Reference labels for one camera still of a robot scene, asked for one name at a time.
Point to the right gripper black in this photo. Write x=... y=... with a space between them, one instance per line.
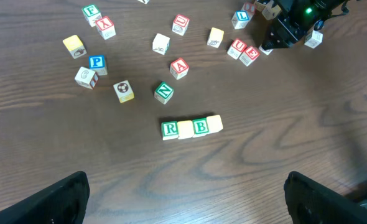
x=285 y=31

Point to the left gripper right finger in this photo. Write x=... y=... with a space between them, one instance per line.
x=311 y=202

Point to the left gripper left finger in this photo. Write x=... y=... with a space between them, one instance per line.
x=62 y=202

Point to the green R block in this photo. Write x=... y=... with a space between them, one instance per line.
x=169 y=130

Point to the green B block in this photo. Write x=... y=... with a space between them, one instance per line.
x=200 y=127

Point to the yellow block O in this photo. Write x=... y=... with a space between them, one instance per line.
x=185 y=129

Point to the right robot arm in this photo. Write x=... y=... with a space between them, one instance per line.
x=318 y=10

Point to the white blank block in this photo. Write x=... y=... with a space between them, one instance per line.
x=313 y=39

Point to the yellow block by Z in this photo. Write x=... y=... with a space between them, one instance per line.
x=260 y=5

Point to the red Q block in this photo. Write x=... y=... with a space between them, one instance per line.
x=249 y=56

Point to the red I block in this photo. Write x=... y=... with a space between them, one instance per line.
x=250 y=8

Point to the blue L block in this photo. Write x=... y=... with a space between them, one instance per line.
x=240 y=19

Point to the red U block lower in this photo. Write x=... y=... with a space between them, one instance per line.
x=236 y=48

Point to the red u block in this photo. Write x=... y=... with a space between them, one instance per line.
x=180 y=24
x=236 y=48

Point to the red U block upper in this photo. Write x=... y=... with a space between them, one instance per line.
x=180 y=24

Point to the red A block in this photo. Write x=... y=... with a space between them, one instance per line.
x=179 y=68

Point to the white grey picture block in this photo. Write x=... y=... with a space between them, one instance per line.
x=160 y=44

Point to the beige red block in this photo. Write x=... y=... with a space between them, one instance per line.
x=86 y=78

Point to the yellow picture block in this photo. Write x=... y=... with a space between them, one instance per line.
x=123 y=91

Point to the green N block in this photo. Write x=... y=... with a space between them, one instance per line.
x=163 y=93

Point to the blue P block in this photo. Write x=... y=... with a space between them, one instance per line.
x=98 y=64

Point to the red Y block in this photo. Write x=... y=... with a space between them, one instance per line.
x=105 y=27

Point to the green F block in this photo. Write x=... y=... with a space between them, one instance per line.
x=92 y=14

